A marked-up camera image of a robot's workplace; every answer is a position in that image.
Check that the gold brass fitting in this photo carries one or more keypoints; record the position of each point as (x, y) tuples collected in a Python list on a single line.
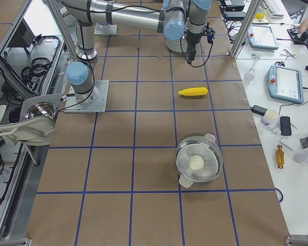
[(280, 157)]

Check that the steel steamer pot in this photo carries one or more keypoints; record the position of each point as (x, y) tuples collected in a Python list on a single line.
[(204, 146)]

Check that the black power adapter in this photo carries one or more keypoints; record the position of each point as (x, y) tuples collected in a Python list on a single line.
[(258, 110)]

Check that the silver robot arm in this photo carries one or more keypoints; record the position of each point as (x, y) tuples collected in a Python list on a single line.
[(183, 23)]

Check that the aluminium frame post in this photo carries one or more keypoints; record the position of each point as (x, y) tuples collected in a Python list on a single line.
[(249, 16)]

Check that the blue teach pendant near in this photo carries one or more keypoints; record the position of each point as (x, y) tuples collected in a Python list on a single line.
[(285, 84)]

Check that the black phone on table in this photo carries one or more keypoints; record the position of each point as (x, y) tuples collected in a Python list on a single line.
[(285, 126)]

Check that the blue teach pendant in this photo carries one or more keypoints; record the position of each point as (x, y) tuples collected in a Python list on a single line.
[(285, 84), (262, 37)]

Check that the yellow corn cob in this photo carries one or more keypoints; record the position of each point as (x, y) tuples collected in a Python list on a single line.
[(195, 91)]

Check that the pale green electric pot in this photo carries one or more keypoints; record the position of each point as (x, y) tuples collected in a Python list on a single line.
[(178, 46)]

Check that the white steamed bun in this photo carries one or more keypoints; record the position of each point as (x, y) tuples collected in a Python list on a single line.
[(196, 162)]

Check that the black scissors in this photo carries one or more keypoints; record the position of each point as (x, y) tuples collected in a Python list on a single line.
[(280, 63)]

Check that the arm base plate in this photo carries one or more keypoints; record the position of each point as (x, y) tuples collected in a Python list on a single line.
[(96, 102), (105, 30)]

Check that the blue teach pendant far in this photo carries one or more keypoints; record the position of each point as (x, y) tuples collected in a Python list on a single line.
[(262, 37)]

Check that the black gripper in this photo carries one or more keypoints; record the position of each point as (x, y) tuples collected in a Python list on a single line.
[(192, 40)]

